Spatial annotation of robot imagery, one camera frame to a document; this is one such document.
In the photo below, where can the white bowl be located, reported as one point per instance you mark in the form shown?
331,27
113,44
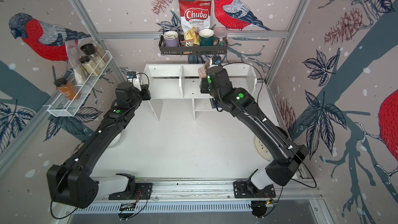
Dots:
115,142

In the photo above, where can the yellow snack packet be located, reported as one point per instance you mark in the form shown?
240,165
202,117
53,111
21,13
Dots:
191,37

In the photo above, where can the dark blue book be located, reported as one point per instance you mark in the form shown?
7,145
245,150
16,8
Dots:
213,103

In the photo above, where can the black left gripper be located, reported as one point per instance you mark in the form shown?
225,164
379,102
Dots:
146,91

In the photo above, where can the pink striped fluffy cloth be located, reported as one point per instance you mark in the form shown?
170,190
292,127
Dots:
202,70

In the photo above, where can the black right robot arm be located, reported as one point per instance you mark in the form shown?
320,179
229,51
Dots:
286,155

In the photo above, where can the black-lid spice jar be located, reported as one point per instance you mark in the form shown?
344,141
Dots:
90,51
90,66

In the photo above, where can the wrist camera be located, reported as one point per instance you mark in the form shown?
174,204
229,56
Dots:
133,78
215,61

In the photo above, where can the white wire spice rack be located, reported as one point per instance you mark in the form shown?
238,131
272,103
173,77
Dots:
62,106

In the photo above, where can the orange spice jar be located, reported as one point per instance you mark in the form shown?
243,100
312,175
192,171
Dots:
67,89

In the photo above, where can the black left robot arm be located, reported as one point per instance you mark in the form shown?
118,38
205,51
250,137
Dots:
70,183

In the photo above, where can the black wall basket shelf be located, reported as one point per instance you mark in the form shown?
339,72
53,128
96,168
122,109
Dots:
191,50

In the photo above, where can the lilac mug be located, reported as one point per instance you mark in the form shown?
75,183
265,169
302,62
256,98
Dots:
171,39

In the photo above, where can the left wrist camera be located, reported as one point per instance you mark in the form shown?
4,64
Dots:
133,78

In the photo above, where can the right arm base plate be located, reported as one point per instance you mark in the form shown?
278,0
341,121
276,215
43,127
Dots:
245,190

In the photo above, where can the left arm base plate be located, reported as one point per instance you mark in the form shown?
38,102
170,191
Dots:
140,191

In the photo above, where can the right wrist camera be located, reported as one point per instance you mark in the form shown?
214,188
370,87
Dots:
215,61

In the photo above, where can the green mug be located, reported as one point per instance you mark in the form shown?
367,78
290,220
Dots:
206,37

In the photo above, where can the white wooden bookshelf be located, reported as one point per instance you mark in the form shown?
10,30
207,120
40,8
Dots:
181,81

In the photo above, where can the cream and blue plate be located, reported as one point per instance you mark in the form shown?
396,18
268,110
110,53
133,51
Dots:
262,150

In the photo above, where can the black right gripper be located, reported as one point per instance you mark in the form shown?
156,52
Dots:
205,83

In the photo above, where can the red Chuba chips bag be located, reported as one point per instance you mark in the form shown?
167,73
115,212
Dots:
195,14

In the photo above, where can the pink lidded jar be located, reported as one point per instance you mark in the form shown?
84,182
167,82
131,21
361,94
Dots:
220,36

